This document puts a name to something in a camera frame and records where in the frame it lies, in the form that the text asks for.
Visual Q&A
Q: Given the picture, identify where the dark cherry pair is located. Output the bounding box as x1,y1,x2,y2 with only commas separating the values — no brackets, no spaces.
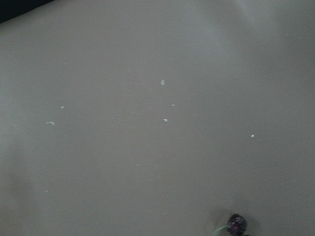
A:
212,213,248,236

